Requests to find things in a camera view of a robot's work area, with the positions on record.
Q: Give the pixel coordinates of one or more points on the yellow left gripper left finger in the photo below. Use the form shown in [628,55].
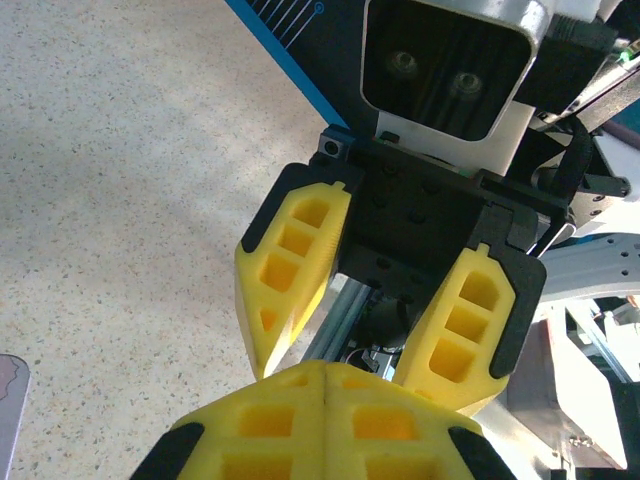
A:
[260,425]

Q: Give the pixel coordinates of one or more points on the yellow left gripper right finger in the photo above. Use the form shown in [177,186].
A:
[390,425]

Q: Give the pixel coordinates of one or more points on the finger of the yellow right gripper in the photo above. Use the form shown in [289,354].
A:
[285,280]
[475,320]

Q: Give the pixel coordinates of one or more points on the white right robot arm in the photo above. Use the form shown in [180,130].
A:
[600,260]

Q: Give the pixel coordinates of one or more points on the aluminium frame rail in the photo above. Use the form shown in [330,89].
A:
[335,320]

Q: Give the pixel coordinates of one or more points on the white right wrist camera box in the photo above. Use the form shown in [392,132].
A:
[450,65]

